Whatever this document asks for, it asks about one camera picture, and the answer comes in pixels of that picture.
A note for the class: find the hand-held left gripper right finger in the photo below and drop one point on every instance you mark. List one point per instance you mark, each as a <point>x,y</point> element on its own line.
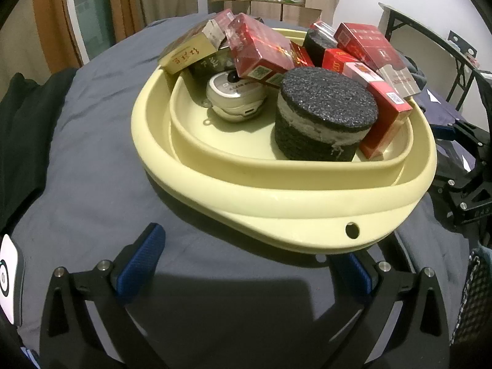
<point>357,278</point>

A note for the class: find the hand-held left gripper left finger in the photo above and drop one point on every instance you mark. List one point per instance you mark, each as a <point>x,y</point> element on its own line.
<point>140,265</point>

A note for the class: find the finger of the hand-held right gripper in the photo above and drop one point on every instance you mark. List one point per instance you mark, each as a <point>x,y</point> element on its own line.
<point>449,188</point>
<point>442,131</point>

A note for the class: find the red box with white side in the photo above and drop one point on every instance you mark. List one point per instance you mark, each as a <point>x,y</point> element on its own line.
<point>384,117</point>

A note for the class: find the pale yellow plastic tray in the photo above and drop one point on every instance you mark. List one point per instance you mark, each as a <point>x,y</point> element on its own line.
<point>276,203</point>

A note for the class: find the red and silver cigarette pack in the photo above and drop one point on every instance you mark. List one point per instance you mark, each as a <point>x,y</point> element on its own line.
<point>371,44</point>

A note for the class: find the large black foam cylinder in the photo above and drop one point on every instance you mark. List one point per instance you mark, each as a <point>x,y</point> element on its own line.
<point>324,117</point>

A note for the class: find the small black foam cylinder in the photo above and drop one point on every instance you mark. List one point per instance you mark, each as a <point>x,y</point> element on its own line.
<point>317,48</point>

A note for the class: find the small red gold-print box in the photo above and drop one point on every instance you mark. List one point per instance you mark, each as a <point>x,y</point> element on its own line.
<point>303,57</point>

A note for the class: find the silver topped cigarette pack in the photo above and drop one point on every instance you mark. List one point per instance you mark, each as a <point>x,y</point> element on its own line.
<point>322,27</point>

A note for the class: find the round silver tin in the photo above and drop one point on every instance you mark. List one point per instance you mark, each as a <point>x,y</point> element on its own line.
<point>236,98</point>

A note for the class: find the shiny red box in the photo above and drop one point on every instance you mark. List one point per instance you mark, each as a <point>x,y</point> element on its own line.
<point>259,46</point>

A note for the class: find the brown gold cigarette box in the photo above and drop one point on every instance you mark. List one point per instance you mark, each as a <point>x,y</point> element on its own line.
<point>188,53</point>

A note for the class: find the black chair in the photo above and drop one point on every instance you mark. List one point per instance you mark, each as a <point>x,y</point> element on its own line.
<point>463,46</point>

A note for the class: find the grey blanket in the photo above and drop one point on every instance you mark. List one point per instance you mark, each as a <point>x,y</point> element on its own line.
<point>103,161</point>

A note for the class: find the black folding table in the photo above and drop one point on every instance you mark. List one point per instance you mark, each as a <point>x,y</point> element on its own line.
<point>422,23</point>

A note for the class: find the white rounded device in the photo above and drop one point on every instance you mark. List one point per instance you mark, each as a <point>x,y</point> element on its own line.
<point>9,280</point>

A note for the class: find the black cloth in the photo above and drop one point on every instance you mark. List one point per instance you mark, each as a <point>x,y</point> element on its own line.
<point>27,138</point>

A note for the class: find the brown curtain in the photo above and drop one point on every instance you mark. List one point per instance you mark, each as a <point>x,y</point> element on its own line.
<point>142,4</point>

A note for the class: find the glass window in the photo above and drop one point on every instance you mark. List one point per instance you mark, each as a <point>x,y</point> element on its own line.
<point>92,7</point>

